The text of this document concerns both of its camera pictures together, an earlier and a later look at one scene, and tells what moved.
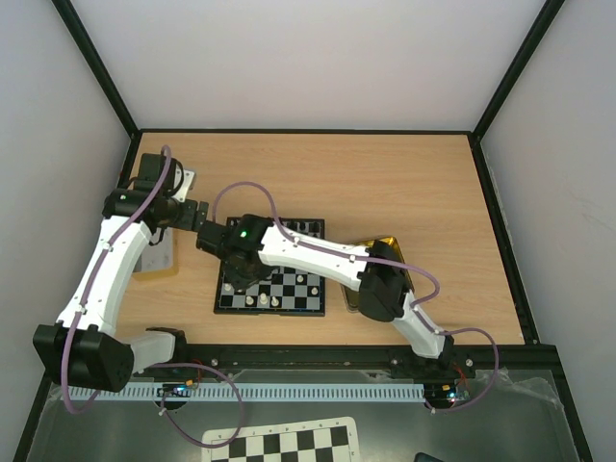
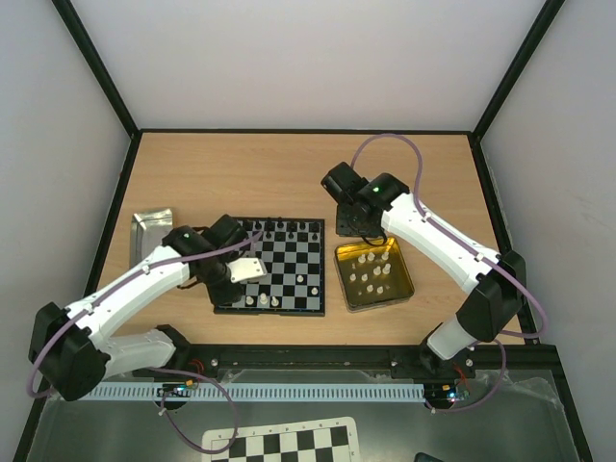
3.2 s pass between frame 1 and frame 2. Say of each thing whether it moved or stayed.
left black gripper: moved
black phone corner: stayed
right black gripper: moved
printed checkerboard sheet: stayed
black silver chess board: stayed
